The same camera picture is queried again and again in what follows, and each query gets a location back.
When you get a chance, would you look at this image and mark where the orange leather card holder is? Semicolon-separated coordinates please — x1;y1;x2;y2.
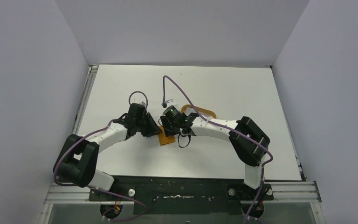
158;126;176;146

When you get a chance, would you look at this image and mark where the credit card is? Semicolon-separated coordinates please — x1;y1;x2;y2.
185;107;197;115

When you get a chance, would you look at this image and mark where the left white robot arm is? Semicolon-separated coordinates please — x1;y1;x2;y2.
53;103;162;200

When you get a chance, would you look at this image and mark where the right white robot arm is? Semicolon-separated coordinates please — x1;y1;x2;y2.
159;105;270;199

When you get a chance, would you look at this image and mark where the tan oval tray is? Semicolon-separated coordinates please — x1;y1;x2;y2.
180;104;217;119

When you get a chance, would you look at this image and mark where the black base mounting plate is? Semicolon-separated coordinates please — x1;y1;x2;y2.
88;175;274;218

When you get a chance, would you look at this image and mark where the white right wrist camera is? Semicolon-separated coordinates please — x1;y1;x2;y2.
162;99;178;109

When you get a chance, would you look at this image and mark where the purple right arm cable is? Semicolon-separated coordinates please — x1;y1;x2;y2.
161;75;274;224

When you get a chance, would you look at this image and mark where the aluminium side rail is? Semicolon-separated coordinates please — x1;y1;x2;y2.
71;64;99;134

